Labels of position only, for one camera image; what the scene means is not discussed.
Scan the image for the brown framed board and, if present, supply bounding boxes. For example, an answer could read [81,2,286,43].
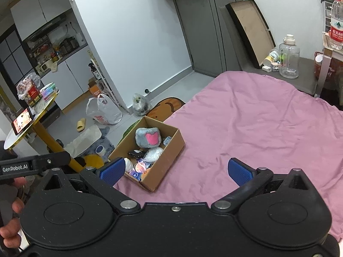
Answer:
[225,0,277,69]

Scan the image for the green leaf mat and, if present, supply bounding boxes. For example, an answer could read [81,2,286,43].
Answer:
[122,120,144,140]

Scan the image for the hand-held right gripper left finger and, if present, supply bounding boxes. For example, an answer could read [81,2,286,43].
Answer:
[40,157,141,214]

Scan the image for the grey door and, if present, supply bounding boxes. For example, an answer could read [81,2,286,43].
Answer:
[171,0,245,79]

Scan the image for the blue printed soft packet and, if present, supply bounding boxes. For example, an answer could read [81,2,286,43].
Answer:
[129,162,151,182]

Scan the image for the white lower kitchen cabinet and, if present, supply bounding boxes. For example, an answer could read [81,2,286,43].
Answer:
[36,45,93,111]

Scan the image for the clear plastic trash bag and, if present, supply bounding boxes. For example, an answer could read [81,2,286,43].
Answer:
[132,93,152,117]

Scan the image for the grey plush toy pink mouth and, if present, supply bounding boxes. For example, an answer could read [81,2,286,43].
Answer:
[135,127,163,149]

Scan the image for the grey fluffy rug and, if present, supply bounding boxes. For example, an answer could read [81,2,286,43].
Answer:
[80,127,116,164]

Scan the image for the water bottle red label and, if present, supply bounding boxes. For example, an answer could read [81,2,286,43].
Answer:
[329,0,343,50]

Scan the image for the orange cat rug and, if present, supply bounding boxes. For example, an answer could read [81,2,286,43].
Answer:
[146,98,186,123]

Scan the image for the tablet with lit screen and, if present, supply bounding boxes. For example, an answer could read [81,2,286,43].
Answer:
[12,107,35,136]

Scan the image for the stack of pastel boxes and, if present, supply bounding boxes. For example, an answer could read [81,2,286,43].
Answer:
[39,82,59,103]

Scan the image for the black spray bottle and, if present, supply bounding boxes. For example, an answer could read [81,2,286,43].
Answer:
[88,63,101,81]

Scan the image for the white sparkly soft pouch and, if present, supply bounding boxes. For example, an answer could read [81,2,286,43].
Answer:
[143,147,164,163]

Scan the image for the white floor mat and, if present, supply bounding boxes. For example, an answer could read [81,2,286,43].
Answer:
[63,124,102,158]

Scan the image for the yellow stool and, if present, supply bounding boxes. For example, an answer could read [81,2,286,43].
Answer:
[83,154,104,171]

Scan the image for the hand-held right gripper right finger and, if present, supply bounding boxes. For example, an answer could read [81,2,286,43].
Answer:
[211,158,320,214]

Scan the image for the person's left hand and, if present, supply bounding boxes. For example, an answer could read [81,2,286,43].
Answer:
[0,177,29,245]

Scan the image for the pink bed sheet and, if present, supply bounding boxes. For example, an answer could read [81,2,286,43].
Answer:
[113,71,343,243]

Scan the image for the red jar white lid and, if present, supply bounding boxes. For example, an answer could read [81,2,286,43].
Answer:
[314,52,325,80]

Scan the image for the white bottle yellow label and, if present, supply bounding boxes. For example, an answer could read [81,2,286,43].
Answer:
[264,48,281,66]

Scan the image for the clear water jug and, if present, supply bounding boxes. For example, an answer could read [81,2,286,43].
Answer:
[279,34,300,79]

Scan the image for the white upper kitchen cabinet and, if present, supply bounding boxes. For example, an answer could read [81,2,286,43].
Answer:
[10,0,73,41]

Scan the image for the grey nightstand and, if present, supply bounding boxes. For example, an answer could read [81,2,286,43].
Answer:
[238,56,326,97]

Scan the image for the white narrow rack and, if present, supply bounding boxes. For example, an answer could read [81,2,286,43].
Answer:
[89,50,119,108]

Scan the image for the white kitchen cabinet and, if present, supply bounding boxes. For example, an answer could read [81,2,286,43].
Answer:
[36,45,93,111]
[10,0,73,41]

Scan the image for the range hood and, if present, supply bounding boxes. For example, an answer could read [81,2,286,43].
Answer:
[26,15,68,42]

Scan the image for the red box in plastic bag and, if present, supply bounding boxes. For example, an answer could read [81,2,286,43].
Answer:
[17,72,41,108]

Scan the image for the row of kitchen jars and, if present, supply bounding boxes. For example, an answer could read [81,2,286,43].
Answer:
[28,36,81,60]

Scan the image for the brown cardboard box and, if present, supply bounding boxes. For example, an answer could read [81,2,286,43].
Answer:
[108,116,185,193]

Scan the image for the white plastic bag red print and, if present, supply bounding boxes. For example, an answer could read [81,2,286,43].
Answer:
[85,94,123,125]

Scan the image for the orange cardboard box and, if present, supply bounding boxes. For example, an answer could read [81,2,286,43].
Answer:
[88,81,104,96]

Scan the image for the round table yellow leg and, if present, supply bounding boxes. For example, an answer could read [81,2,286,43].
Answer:
[5,90,87,172]

